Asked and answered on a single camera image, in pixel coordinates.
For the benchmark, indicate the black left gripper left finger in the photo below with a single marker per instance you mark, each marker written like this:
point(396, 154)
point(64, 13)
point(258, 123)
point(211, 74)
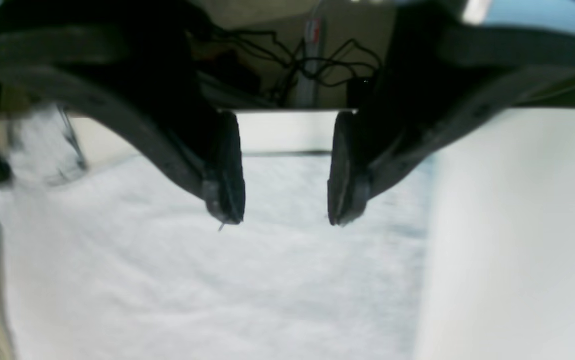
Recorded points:
point(129, 66)

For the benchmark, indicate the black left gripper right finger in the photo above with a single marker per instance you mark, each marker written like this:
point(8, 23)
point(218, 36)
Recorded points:
point(449, 70)

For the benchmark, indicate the grey T-shirt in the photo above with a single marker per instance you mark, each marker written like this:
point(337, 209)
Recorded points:
point(117, 263)

